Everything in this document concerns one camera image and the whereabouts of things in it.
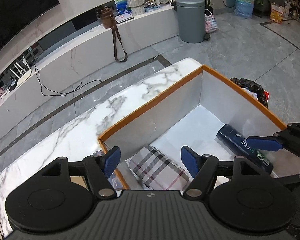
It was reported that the blue Super Deer tin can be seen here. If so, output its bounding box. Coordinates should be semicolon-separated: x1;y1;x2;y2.
108;173;123;191

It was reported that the dark blue shampoo bottle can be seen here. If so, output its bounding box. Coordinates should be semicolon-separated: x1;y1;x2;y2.
216;124;274;174

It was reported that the plaid glasses case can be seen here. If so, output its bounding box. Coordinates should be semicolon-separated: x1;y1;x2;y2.
126;145;190;191

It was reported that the orange storage box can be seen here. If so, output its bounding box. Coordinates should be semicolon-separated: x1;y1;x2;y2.
98;66;286;190

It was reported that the black trash bag bin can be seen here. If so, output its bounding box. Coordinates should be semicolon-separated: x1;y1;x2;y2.
230;77;270;108

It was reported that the white wifi router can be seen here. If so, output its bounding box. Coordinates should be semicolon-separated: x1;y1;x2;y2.
10;56;32;88

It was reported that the pastel woven bag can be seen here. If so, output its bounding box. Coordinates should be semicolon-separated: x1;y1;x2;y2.
205;9;218;34

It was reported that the marble TV console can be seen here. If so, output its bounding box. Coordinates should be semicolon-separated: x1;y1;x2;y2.
0;3;180;126

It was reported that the water jug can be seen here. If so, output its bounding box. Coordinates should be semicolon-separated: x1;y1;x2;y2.
234;0;255;18

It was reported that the grey trash can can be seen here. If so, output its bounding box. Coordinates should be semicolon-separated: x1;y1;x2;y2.
175;0;210;43

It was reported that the black power cable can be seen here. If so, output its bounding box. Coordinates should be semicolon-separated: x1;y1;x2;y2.
31;52;103;97

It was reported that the brown leather camera bag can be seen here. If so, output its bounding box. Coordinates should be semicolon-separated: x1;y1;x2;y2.
101;8;128;63

